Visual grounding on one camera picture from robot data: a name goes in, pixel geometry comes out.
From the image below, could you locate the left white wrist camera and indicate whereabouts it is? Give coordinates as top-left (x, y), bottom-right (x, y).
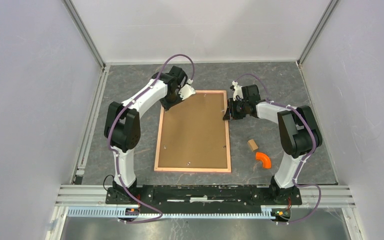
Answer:
top-left (178, 79), bottom-right (196, 101)

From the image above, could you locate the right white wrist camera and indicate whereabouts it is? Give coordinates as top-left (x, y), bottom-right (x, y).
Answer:
top-left (230, 81), bottom-right (244, 101)

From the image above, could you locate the orange curved pipe piece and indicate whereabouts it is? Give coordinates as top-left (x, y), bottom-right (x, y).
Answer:
top-left (255, 151), bottom-right (272, 169)

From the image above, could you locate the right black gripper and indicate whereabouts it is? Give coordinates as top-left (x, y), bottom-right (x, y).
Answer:
top-left (223, 97), bottom-right (248, 121)

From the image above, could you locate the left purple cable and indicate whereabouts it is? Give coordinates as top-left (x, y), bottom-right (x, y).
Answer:
top-left (106, 53), bottom-right (196, 225)

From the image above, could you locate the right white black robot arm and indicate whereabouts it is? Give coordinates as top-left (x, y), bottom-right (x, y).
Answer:
top-left (223, 81), bottom-right (323, 204)

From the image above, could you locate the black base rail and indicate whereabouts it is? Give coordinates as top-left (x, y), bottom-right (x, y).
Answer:
top-left (105, 184), bottom-right (303, 214)

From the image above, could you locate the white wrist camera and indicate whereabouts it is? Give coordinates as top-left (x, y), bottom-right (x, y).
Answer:
top-left (230, 81), bottom-right (244, 101)
top-left (178, 79), bottom-right (196, 101)

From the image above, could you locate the pink wooden photo frame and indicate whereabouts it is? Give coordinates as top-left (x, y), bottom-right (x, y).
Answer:
top-left (154, 90), bottom-right (232, 173)

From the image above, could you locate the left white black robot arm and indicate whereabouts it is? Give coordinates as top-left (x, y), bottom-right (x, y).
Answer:
top-left (104, 66), bottom-right (196, 204)

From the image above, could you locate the slotted aluminium cable duct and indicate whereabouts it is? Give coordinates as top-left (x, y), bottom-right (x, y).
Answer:
top-left (66, 206), bottom-right (274, 220)

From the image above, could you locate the small wooden block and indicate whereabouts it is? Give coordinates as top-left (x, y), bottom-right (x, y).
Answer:
top-left (247, 139), bottom-right (259, 152)

